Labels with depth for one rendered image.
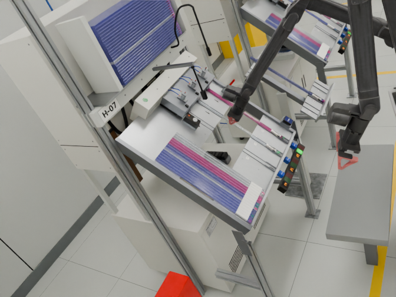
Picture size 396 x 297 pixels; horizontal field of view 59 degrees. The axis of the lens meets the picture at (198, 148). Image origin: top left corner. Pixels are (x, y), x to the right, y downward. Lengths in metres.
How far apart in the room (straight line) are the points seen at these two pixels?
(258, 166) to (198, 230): 0.44
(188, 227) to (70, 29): 1.07
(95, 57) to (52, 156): 1.74
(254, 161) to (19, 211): 1.94
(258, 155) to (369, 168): 0.54
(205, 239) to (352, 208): 0.72
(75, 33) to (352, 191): 1.39
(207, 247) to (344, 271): 0.81
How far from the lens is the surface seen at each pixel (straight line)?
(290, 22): 1.50
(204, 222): 1.84
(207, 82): 1.88
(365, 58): 1.13
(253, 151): 1.80
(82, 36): 1.49
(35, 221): 3.13
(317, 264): 2.29
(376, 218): 1.69
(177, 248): 2.04
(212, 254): 1.95
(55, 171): 3.16
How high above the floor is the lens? 1.89
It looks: 33 degrees down
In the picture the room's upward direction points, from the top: 25 degrees counter-clockwise
